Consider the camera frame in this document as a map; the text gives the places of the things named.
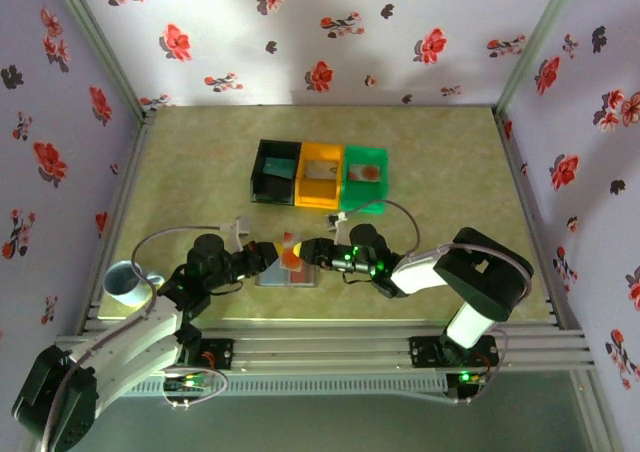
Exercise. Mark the grey card holder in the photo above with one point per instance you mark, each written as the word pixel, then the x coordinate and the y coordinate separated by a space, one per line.
pixel 287 283

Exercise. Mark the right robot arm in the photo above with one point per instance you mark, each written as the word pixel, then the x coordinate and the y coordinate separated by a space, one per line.
pixel 480 277

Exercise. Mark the beige plastic card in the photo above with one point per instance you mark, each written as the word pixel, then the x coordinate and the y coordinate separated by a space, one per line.
pixel 320 171

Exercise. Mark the white card red circles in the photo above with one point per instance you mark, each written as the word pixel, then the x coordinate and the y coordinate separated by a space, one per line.
pixel 365 173

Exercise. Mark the yellow plastic bin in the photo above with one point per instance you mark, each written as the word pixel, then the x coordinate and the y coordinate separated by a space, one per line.
pixel 317 194

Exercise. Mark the black plastic bin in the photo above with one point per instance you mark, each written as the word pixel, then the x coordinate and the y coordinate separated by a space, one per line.
pixel 272 192

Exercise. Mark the green plastic bin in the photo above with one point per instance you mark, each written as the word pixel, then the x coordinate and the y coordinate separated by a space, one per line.
pixel 362 192

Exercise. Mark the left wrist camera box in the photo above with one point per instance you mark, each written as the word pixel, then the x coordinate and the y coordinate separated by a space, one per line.
pixel 241 225

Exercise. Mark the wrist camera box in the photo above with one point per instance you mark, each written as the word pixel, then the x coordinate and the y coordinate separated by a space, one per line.
pixel 241 225
pixel 336 221

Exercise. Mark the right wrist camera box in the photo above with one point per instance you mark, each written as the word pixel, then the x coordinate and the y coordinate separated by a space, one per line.
pixel 336 221

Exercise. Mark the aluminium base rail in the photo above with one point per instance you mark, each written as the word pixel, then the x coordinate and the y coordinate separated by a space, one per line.
pixel 325 347

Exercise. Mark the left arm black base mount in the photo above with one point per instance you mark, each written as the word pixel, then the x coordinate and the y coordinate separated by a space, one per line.
pixel 220 354

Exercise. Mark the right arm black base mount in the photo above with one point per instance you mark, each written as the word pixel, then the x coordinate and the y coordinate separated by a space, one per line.
pixel 425 352

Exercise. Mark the aluminium side rail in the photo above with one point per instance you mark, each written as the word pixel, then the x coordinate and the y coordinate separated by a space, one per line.
pixel 135 152
pixel 521 197

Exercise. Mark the aluminium corner post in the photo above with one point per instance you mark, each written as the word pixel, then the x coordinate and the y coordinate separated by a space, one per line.
pixel 98 37
pixel 538 37

